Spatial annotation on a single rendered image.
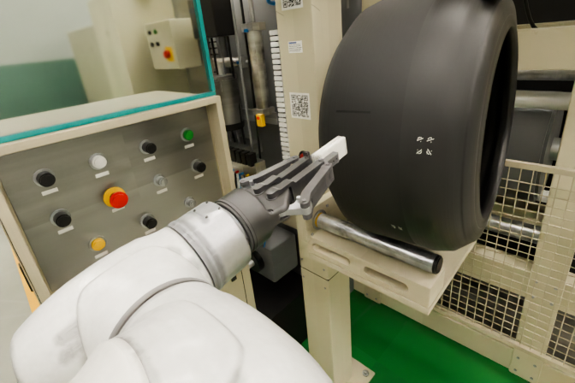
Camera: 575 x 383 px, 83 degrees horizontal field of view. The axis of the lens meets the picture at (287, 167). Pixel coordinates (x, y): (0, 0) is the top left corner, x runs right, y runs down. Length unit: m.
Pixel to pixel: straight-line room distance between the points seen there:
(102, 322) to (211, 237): 0.12
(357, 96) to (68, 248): 0.74
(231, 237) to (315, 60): 0.64
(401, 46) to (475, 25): 0.11
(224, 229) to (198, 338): 0.16
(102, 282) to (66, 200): 0.60
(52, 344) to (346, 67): 0.57
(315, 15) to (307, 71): 0.14
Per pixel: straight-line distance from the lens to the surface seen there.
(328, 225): 0.93
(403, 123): 0.58
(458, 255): 1.05
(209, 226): 0.35
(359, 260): 0.89
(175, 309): 0.24
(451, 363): 1.84
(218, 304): 0.25
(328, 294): 1.24
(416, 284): 0.84
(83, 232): 0.94
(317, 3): 0.92
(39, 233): 0.92
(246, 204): 0.38
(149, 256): 0.32
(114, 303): 0.30
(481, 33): 0.65
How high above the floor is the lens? 1.41
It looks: 22 degrees down
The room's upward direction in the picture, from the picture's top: 6 degrees counter-clockwise
